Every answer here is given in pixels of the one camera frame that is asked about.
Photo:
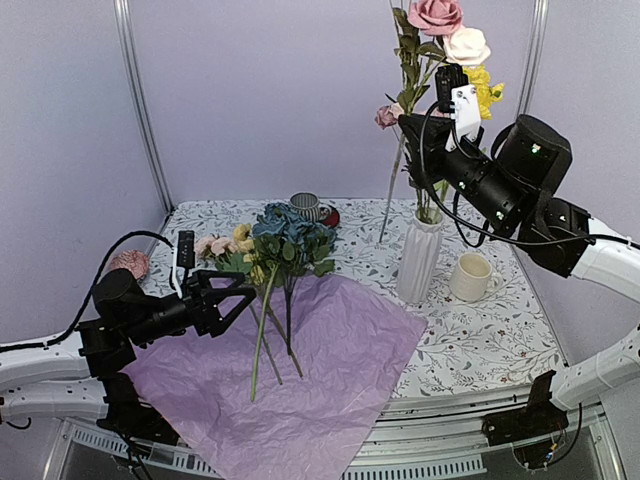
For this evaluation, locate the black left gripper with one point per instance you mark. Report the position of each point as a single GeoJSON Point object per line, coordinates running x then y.
{"type": "Point", "coordinates": [208, 320]}

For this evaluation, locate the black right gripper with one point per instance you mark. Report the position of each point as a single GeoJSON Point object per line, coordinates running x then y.
{"type": "Point", "coordinates": [426, 144]}

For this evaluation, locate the pink paper flower bouquet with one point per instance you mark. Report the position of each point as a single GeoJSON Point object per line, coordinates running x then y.
{"type": "Point", "coordinates": [274, 253]}

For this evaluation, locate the three rose flower stem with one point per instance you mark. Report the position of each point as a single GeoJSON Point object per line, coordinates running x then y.
{"type": "Point", "coordinates": [431, 34]}

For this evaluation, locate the white ribbed vase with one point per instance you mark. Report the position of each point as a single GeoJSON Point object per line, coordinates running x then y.
{"type": "Point", "coordinates": [419, 257]}

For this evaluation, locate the purple wrapping paper sheet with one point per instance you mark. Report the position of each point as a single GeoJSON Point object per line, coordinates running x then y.
{"type": "Point", "coordinates": [255, 408]}

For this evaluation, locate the pink peony flower stem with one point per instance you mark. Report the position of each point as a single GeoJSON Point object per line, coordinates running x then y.
{"type": "Point", "coordinates": [426, 212]}

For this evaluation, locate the yellow flower stem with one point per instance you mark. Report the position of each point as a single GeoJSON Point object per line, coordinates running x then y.
{"type": "Point", "coordinates": [486, 92]}

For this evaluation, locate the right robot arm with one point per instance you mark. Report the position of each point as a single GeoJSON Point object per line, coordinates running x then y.
{"type": "Point", "coordinates": [611, 262]}

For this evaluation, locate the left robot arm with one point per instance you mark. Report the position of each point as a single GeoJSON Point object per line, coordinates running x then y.
{"type": "Point", "coordinates": [81, 374]}

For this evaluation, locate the pink patterned bowl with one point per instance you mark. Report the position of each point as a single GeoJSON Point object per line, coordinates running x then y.
{"type": "Point", "coordinates": [136, 262]}

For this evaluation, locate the red patterned saucer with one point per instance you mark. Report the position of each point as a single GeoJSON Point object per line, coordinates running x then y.
{"type": "Point", "coordinates": [330, 216]}

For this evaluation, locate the floral tablecloth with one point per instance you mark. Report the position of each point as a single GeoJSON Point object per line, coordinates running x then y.
{"type": "Point", "coordinates": [500, 342]}

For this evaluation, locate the striped ceramic cup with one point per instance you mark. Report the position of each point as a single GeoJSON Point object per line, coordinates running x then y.
{"type": "Point", "coordinates": [307, 205]}

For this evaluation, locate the cream ceramic mug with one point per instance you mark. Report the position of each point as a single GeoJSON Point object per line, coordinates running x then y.
{"type": "Point", "coordinates": [474, 279]}

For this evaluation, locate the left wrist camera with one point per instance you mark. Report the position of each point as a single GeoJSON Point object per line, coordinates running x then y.
{"type": "Point", "coordinates": [183, 259]}

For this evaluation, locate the right metal frame post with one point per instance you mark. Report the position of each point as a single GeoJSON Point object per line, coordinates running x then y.
{"type": "Point", "coordinates": [534, 54]}

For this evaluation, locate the metal frame post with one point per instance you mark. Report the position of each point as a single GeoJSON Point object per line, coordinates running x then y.
{"type": "Point", "coordinates": [125, 30]}
{"type": "Point", "coordinates": [534, 54]}

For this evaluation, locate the aluminium front rail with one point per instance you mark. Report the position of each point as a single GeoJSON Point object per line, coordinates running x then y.
{"type": "Point", "coordinates": [438, 438]}

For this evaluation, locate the left metal frame post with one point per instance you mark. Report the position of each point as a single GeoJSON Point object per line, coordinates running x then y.
{"type": "Point", "coordinates": [125, 30]}

